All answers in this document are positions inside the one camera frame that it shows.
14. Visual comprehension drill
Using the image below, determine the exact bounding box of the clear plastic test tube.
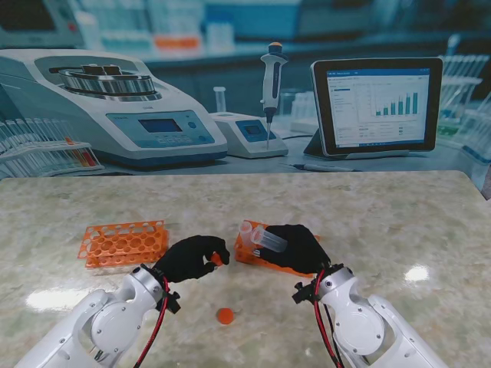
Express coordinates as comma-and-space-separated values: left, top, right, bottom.
249, 225, 288, 253
238, 222, 254, 246

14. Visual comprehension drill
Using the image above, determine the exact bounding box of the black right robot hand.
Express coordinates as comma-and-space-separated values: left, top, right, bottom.
252, 224, 331, 275

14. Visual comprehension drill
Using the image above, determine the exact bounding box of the red black right arm cable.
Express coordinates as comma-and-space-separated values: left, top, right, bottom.
312, 268, 346, 368

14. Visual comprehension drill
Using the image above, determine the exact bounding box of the red black left arm cable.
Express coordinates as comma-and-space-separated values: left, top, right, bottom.
132, 275, 172, 368

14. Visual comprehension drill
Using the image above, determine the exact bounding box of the orange plastic test tube rack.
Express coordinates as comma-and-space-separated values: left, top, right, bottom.
77, 220, 170, 268
233, 219, 321, 278

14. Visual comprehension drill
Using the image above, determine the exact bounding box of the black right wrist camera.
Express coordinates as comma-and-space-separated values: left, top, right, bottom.
292, 279, 319, 304

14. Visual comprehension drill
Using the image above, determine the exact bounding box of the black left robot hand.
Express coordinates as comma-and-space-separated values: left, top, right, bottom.
152, 235, 231, 284

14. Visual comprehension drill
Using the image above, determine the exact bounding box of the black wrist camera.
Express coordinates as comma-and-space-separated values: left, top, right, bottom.
164, 291, 182, 314
292, 279, 319, 304

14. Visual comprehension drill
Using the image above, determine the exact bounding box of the red black arm cable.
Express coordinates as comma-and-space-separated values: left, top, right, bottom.
312, 268, 346, 368
132, 275, 172, 368

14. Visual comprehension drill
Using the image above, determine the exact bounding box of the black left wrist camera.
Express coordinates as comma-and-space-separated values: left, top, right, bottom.
164, 291, 182, 314

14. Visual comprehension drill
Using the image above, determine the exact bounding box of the printed laboratory backdrop poster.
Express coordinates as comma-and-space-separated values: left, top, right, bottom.
0, 0, 491, 181

